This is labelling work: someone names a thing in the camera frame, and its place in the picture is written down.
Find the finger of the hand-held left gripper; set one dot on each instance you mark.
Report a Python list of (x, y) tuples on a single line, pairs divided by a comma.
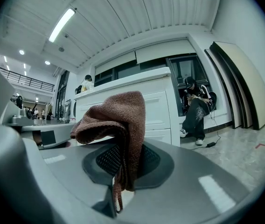
[(62, 127)]

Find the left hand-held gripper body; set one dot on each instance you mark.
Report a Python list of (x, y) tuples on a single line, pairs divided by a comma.
[(25, 129)]

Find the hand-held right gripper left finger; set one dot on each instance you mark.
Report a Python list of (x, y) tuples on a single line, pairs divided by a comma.
[(71, 171)]

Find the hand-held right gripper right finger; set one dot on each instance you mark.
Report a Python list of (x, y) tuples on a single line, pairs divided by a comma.
[(183, 183)]

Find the small white drawer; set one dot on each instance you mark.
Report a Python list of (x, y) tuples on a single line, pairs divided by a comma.
[(159, 135)]

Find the brown cloth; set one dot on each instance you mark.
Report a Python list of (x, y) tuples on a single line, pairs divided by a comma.
[(123, 113)]

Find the large white drawer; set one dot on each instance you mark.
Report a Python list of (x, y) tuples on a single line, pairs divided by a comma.
[(158, 108)]

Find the black bag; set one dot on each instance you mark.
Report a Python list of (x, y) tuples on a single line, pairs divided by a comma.
[(78, 90)]

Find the black power adapter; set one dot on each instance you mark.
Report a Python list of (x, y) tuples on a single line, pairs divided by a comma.
[(211, 144)]

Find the black balcony railing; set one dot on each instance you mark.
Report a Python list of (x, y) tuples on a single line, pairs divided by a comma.
[(34, 83)]

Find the round ceiling downlight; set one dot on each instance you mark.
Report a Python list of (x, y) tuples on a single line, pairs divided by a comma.
[(47, 62), (21, 52)]

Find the round ceiling sensor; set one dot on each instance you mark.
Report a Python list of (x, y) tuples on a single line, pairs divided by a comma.
[(61, 49)]

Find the white cabinet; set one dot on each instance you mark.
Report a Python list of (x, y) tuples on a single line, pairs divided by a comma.
[(127, 83)]

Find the pale board black edge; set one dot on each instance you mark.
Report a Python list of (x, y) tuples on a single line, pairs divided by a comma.
[(245, 119), (235, 119)]

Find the white roller blind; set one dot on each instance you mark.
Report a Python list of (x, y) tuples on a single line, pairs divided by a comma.
[(116, 63), (165, 51)]

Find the red floor tape mark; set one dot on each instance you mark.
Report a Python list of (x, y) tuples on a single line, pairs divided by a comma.
[(260, 144)]

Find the long ceiling tube light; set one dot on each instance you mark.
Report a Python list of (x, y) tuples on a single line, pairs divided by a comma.
[(62, 24)]

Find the black-framed window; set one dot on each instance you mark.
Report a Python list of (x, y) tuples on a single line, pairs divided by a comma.
[(153, 64)]

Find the beige board black edge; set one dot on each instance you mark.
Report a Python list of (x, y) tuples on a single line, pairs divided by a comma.
[(251, 85)]

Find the black-framed glass wall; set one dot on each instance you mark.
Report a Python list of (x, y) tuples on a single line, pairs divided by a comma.
[(62, 94)]

